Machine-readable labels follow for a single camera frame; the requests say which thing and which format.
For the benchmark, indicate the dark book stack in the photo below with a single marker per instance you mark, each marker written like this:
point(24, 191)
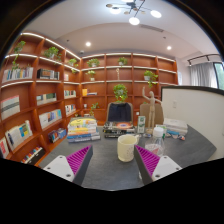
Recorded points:
point(116, 129)

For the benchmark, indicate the ceiling chandelier lamp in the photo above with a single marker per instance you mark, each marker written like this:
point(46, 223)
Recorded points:
point(132, 8)

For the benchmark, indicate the white partition board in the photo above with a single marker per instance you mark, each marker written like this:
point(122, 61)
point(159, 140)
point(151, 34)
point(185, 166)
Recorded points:
point(200, 107)

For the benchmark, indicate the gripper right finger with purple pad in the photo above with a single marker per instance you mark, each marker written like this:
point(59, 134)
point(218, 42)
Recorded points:
point(153, 167)

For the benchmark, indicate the colourful book stack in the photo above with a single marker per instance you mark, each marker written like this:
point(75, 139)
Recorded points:
point(82, 129)

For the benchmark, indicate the cream ceramic mug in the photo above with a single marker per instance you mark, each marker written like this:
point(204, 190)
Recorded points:
point(125, 147)

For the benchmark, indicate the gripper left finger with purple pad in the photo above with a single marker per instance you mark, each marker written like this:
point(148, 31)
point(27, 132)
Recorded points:
point(72, 167)

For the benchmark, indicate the tan chair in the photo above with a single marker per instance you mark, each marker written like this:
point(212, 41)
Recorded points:
point(159, 117)

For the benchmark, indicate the orange wooden bookshelf wall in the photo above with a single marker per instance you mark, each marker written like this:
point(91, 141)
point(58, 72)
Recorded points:
point(43, 85)

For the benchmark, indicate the grey curtain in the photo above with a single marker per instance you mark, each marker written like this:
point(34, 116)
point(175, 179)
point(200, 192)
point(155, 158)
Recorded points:
point(203, 75)

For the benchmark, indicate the green white carton box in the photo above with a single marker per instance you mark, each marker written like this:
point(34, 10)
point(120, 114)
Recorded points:
point(141, 124)

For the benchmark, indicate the potted plant behind chair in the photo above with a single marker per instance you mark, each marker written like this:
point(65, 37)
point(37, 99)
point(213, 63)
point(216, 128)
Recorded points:
point(121, 92)

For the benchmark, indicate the wooden artist mannequin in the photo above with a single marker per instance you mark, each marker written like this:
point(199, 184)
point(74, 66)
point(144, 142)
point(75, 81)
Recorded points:
point(152, 101)

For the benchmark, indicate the clear plastic water bottle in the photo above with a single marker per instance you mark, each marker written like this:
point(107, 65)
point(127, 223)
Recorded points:
point(155, 144)

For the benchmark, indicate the dark blue office chair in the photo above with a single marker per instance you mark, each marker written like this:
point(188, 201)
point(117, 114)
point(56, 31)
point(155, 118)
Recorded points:
point(120, 112)

